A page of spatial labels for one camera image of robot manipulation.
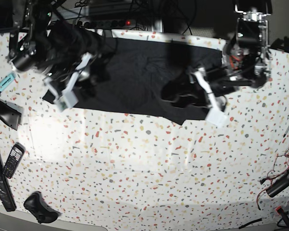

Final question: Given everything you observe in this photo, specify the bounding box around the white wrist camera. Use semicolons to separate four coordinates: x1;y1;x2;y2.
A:
205;108;227;128
53;91;78;112

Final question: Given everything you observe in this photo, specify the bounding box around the red wire bundle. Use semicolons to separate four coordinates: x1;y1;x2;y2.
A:
256;138;289;210

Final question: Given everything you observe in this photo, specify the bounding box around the black cable strip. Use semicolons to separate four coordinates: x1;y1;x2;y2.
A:
238;218;263;230

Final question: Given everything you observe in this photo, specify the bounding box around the black handheld device left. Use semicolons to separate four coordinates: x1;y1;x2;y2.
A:
0;99;24;130

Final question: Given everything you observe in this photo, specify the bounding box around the grey power strip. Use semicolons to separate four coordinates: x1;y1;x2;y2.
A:
77;19;136;29

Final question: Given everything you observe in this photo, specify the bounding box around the turquoise Stabilo Boss highlighter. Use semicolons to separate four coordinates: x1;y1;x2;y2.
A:
0;72;16;93

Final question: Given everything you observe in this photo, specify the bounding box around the red black clamp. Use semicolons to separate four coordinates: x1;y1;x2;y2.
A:
276;206;289;229

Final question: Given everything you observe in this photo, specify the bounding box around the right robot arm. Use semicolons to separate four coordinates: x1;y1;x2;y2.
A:
8;0;114;99

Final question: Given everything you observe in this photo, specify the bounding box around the black game controller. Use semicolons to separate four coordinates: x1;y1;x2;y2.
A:
24;191;61;224

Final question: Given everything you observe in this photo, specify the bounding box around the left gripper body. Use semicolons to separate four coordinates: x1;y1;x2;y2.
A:
187;66;239;114

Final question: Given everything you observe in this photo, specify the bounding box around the black cordless phone handset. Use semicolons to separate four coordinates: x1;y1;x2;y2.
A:
3;142;25;179

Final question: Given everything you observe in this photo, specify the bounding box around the black cylinder with wires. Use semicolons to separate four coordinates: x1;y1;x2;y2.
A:
266;169;289;198

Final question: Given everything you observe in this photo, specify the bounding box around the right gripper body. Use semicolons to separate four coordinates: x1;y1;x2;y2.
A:
43;31;106;96

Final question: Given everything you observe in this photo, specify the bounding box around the black T-shirt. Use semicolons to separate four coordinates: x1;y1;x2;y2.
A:
76;38;222;125

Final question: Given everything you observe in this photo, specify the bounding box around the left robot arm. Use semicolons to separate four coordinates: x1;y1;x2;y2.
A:
161;0;273;112

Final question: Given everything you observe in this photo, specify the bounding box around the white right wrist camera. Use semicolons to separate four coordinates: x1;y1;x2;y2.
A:
53;91;78;112

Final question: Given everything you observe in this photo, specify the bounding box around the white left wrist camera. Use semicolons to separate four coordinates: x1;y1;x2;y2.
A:
205;108;227;128

